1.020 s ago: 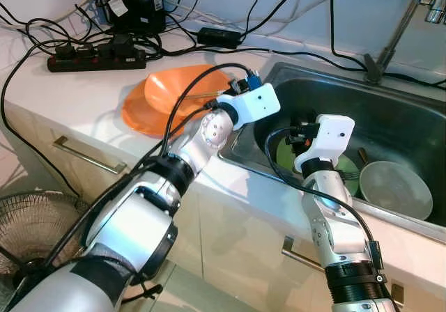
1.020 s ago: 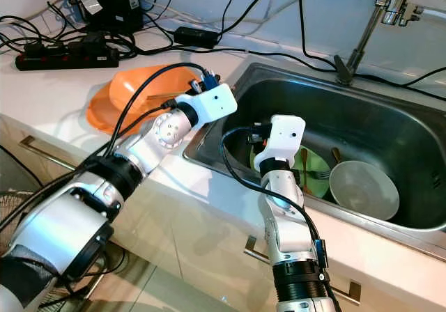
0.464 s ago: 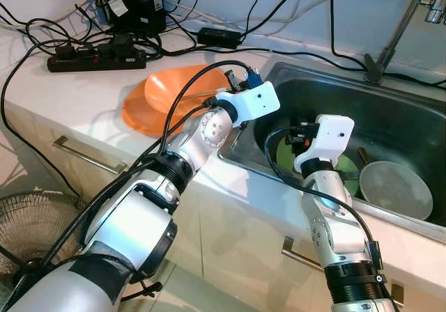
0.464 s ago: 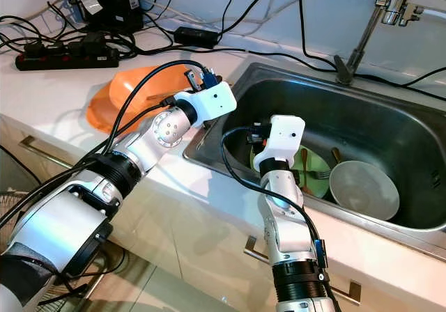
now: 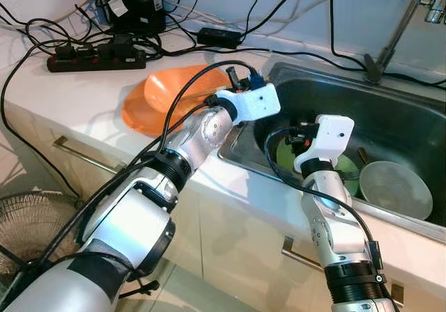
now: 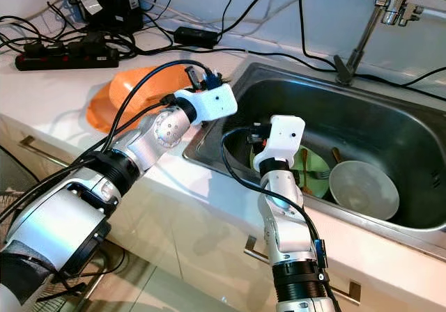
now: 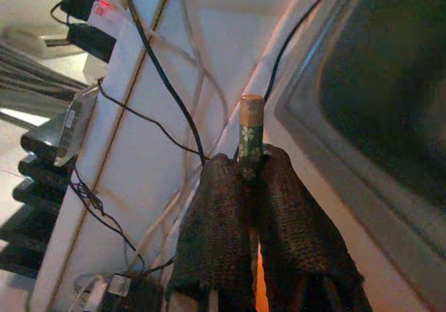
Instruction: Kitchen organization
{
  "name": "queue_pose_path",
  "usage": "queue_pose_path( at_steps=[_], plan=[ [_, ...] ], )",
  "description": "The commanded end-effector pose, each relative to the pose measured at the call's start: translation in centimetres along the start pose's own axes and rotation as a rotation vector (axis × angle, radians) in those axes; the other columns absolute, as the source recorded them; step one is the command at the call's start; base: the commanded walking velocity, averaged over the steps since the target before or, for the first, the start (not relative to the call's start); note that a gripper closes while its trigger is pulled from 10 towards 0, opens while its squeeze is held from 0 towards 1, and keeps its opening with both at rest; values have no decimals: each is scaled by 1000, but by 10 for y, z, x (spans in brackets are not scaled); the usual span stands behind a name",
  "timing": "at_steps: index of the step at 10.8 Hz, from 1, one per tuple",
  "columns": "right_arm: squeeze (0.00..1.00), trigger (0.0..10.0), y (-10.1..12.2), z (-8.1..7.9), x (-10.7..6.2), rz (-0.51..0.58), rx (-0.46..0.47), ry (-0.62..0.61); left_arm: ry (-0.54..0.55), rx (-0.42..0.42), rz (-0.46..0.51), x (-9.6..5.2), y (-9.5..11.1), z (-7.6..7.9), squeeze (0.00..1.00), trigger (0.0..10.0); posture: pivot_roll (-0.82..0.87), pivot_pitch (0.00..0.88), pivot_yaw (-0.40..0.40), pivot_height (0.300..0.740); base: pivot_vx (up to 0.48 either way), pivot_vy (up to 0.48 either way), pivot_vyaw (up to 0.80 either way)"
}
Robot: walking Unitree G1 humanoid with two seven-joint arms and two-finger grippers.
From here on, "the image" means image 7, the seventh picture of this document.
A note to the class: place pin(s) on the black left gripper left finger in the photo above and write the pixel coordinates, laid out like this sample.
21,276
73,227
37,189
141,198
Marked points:
216,228

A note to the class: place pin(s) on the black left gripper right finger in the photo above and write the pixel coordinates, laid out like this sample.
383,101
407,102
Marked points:
299,242

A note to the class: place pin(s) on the orange bowl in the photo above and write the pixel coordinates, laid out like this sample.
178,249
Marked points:
262,284

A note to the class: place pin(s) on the green floral wooden chopstick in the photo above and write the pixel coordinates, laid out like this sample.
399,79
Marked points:
251,131

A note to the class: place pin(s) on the white plug block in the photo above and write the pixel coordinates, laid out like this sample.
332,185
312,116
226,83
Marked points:
104,291

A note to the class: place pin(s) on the silver flat device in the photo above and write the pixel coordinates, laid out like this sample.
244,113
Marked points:
75,127

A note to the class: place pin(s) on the stainless steel sink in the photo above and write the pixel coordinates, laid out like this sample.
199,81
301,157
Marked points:
383,82

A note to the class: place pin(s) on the black slatted rack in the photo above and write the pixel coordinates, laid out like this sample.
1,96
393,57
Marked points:
35,186

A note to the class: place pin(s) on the small black adapter box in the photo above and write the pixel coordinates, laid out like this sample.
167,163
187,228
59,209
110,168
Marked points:
92,42

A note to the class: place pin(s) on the grey pleated curtain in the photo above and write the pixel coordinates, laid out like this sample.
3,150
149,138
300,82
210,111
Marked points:
31,75

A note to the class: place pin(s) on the white power strip red light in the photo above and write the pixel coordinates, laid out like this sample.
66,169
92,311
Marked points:
104,10

